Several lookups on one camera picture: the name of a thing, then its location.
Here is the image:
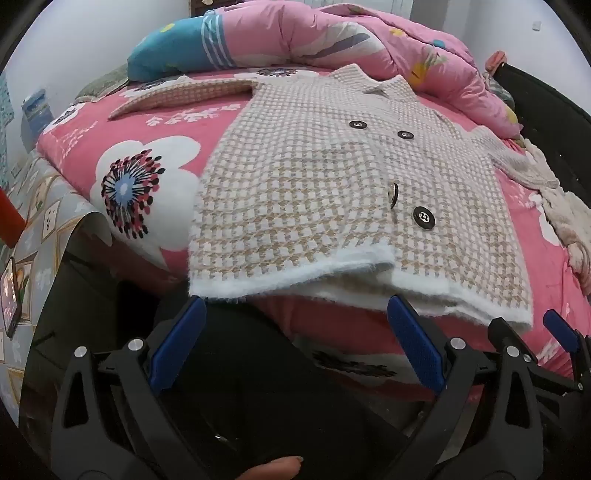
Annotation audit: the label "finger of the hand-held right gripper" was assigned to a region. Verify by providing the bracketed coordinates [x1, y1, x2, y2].
[488, 316, 525, 358]
[544, 310, 591, 393]

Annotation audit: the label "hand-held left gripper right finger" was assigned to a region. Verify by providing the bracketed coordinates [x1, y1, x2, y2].
[387, 294, 546, 480]

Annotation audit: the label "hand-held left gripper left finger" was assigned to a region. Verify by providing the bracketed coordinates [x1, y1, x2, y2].
[51, 295, 208, 480]

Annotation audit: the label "beige houndstooth knit cardigan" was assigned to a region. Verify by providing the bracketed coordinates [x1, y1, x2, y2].
[107, 65, 561, 335]

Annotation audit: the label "person's left hand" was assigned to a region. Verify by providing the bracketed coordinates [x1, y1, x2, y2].
[231, 456, 305, 480]

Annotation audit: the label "person's black pants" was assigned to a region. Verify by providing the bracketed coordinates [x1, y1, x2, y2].
[152, 291, 416, 480]

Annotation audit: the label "beige knitted cloth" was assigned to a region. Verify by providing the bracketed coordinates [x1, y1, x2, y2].
[519, 136, 591, 296]

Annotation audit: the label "smartphone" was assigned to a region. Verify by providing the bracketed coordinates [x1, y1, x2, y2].
[0, 256, 23, 337]

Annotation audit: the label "pink floral bed sheet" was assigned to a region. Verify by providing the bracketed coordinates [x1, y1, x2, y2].
[36, 67, 591, 416]

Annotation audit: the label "black headboard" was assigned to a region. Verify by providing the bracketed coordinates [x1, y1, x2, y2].
[494, 60, 591, 204]

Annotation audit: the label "red object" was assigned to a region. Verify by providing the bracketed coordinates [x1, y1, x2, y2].
[0, 189, 26, 245]

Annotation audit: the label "grey cloth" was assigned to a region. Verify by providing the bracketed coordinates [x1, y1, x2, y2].
[489, 76, 515, 109]

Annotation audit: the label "grey-green pillow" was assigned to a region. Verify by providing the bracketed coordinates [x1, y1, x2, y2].
[74, 65, 134, 103]

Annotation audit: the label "small pink cloth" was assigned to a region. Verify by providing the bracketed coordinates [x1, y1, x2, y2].
[484, 51, 509, 75]

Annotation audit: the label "blue box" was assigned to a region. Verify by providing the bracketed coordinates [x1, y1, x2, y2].
[22, 90, 49, 153]

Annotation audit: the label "pink and blue quilt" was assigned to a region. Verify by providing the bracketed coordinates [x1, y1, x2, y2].
[127, 0, 522, 139]

